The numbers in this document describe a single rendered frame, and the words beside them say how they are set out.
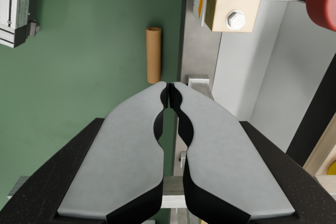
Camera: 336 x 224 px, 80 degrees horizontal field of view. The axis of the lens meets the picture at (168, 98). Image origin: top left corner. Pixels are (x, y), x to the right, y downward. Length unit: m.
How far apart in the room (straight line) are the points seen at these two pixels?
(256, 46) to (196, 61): 0.18
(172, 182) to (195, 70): 0.25
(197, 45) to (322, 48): 0.22
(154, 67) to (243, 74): 0.64
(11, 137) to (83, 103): 0.65
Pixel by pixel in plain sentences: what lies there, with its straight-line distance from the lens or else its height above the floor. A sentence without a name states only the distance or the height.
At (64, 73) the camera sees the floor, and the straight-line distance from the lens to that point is 1.37.
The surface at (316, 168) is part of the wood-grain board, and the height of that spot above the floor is 0.89.
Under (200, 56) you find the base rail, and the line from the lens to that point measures 0.45.
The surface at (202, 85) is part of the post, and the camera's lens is 0.43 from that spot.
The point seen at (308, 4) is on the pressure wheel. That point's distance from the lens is 0.28.
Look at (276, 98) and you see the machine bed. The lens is 0.56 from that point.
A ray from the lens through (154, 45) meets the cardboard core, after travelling 1.09.
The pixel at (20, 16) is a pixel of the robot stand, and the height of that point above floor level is 0.19.
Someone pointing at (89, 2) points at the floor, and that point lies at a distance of 1.18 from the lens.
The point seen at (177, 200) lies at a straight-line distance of 0.30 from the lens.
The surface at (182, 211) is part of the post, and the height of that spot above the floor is 0.74.
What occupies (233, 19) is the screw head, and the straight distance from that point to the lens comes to 0.25.
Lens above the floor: 1.11
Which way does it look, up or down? 57 degrees down
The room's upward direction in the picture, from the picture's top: 178 degrees clockwise
